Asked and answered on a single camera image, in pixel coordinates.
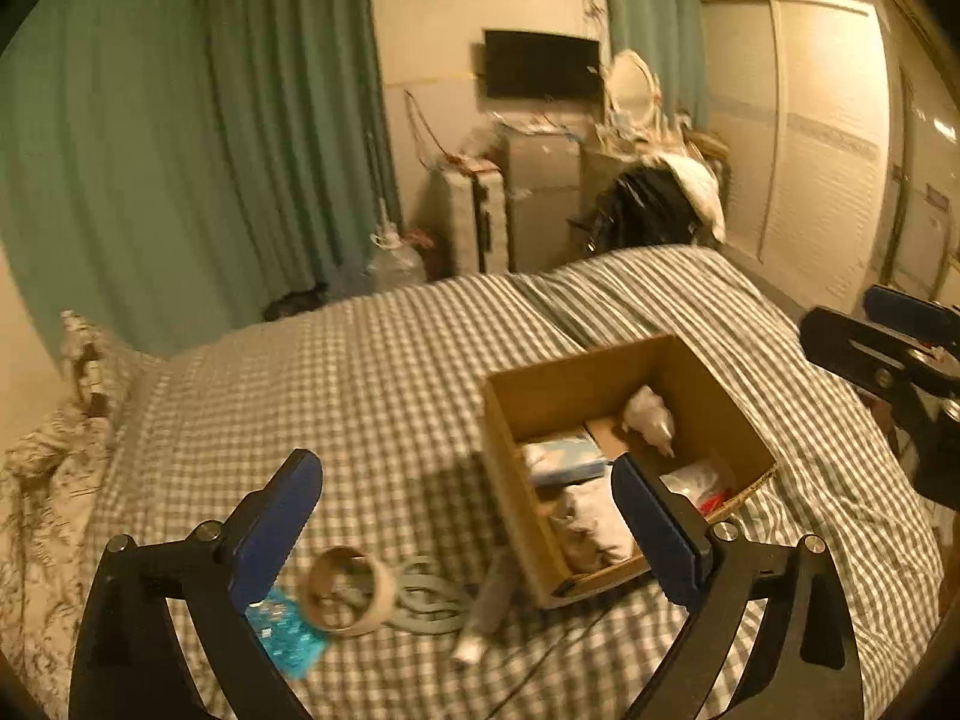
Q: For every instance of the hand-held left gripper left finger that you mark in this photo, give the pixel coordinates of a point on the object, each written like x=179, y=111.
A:
x=276, y=536

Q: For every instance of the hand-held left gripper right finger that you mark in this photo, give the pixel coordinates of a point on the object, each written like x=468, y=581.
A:
x=654, y=536

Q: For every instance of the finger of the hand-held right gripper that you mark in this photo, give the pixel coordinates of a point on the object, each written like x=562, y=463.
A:
x=900, y=305
x=847, y=345

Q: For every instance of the brown cardboard box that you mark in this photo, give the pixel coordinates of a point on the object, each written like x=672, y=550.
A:
x=517, y=457

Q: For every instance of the white crumpled cloth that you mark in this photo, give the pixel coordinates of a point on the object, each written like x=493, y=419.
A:
x=596, y=517

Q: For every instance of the clear bag with red item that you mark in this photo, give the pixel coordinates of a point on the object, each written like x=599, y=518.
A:
x=697, y=484

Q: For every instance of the blue patterned packet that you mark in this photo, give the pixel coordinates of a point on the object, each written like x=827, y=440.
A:
x=289, y=637

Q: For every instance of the brown tape roll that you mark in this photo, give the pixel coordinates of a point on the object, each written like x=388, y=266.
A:
x=375, y=600

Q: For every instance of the blue white tissue pack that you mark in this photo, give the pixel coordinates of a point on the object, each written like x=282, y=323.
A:
x=562, y=461

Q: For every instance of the white crumpled plastic bag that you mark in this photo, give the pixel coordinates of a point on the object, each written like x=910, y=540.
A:
x=649, y=416

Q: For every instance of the grey white tube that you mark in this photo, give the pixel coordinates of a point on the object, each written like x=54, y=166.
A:
x=487, y=600

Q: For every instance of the white sliding wardrobe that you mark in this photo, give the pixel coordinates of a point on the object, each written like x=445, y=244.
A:
x=810, y=142

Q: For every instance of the white garment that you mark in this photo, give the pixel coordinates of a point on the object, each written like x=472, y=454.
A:
x=701, y=184

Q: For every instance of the floral pillow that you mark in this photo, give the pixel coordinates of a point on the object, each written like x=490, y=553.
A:
x=45, y=510

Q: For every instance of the dark floor object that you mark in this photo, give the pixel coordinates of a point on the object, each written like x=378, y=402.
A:
x=296, y=304

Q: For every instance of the large clear water bottle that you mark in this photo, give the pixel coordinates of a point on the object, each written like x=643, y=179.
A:
x=397, y=266

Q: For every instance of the oval vanity mirror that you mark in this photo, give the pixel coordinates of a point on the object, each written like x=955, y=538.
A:
x=628, y=86

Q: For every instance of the silver suitcase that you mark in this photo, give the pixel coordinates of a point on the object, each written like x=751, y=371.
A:
x=472, y=217

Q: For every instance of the narrow green curtain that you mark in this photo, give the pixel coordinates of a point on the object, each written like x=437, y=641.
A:
x=645, y=7

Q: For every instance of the wide green curtain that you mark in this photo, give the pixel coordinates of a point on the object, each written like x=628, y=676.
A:
x=187, y=127

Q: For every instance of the black wall television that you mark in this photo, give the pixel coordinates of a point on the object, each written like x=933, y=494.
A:
x=541, y=64

